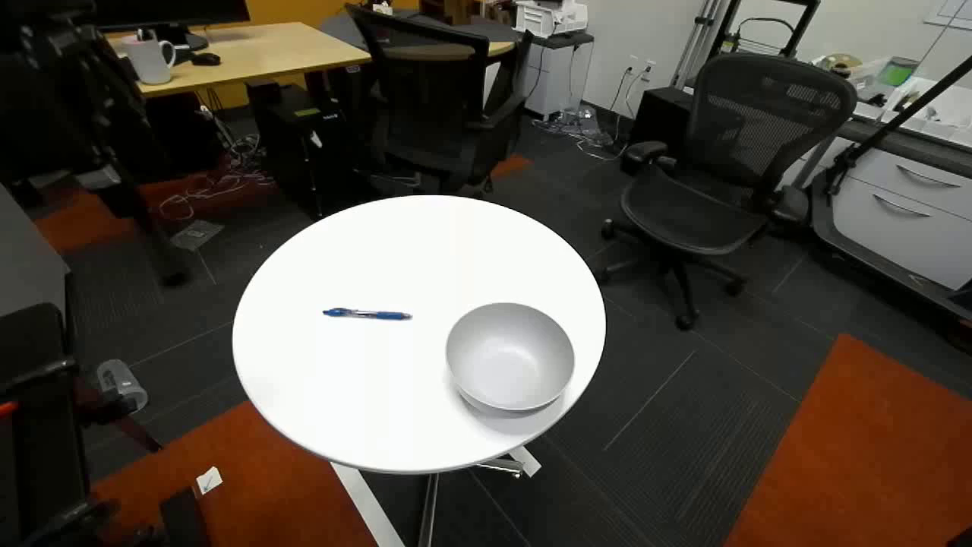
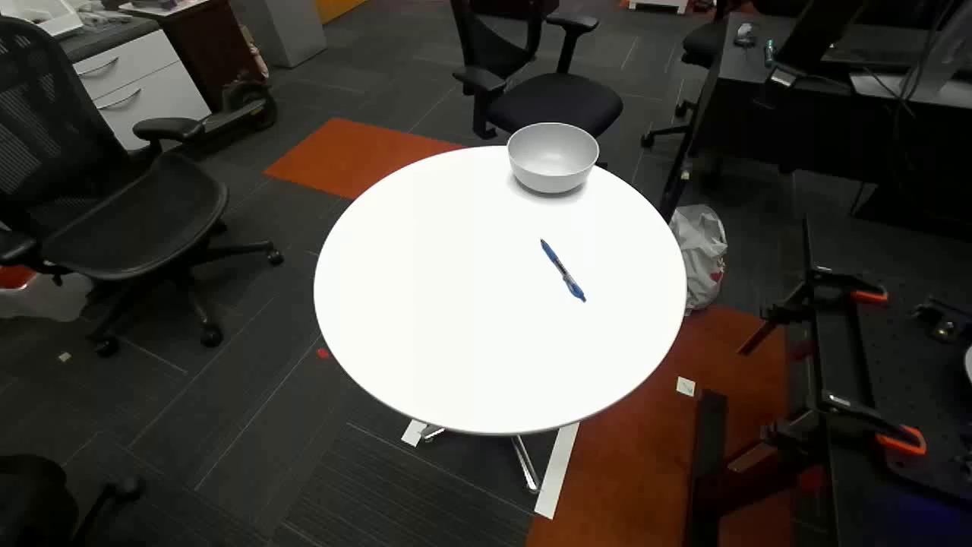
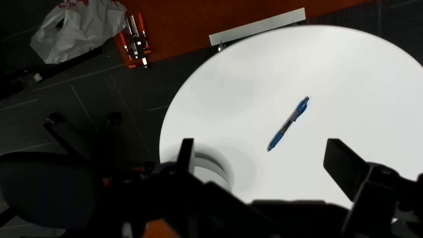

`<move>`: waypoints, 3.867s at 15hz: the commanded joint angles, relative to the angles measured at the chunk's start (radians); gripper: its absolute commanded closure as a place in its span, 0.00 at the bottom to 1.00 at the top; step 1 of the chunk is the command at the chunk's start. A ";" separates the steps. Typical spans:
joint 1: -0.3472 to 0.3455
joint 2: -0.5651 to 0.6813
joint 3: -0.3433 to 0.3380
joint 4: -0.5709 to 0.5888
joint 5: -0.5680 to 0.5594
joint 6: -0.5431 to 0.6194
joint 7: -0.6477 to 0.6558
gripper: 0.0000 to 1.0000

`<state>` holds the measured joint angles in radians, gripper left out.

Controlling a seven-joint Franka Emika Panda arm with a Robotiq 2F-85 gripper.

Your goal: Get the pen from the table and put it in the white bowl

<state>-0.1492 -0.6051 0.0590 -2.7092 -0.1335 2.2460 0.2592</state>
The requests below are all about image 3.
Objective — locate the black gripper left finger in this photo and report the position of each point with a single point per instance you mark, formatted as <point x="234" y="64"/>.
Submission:
<point x="185" y="154"/>

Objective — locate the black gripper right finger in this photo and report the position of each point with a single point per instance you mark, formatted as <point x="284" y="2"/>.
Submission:
<point x="345" y="170"/>

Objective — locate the blue pen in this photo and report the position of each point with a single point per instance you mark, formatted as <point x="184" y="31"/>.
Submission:
<point x="288" y="125"/>

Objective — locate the white bowl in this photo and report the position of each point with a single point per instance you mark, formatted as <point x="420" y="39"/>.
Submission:
<point x="215" y="165"/>

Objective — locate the black mesh office chair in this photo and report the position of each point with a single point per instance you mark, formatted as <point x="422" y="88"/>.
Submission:
<point x="48" y="180"/>

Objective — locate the white plastic bag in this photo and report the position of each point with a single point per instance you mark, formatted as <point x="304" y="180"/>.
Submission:
<point x="77" y="28"/>

